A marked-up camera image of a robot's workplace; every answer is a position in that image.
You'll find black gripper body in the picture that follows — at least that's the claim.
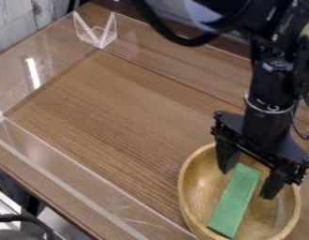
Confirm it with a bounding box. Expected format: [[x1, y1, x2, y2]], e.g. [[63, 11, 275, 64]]
[[211, 101, 309, 185]]

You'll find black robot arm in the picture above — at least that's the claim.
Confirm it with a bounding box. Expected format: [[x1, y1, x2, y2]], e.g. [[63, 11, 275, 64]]
[[134, 0, 309, 200]]

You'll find brown wooden bowl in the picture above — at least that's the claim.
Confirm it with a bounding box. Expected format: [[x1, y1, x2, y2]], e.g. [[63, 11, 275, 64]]
[[176, 143, 300, 240]]

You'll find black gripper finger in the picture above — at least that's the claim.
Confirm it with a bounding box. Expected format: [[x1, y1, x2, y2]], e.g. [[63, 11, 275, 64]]
[[259, 169, 287, 200], [215, 140, 239, 174]]

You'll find black metal mount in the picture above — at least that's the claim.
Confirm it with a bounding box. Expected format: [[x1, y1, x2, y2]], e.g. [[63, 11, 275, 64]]
[[17, 205, 70, 240]]

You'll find clear acrylic corner bracket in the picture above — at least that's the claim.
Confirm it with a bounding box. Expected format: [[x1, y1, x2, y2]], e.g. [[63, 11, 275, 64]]
[[71, 11, 117, 49]]

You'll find green rectangular block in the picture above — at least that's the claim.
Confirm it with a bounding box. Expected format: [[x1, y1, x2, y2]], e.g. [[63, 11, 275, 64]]
[[207, 163, 260, 239]]

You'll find black cable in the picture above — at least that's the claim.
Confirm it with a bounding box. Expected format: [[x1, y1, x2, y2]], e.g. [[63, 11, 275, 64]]
[[0, 214, 53, 240]]

